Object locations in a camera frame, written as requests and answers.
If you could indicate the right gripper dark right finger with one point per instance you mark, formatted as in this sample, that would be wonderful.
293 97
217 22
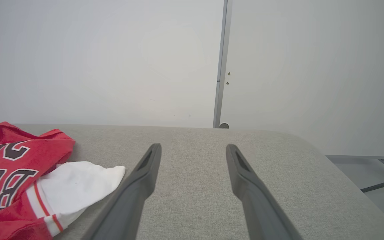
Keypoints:
255 200

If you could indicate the red basketball jersey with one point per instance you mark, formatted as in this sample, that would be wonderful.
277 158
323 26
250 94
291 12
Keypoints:
15 200

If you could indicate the grey vertical trim strip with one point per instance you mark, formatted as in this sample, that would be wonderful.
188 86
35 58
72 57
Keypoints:
221 66

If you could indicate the round grey door stopper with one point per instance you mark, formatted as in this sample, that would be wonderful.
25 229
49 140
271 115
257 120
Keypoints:
224 125

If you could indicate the black stand leg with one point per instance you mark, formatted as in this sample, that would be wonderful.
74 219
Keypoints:
382 185

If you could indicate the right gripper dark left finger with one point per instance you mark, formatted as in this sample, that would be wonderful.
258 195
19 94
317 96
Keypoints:
135 193

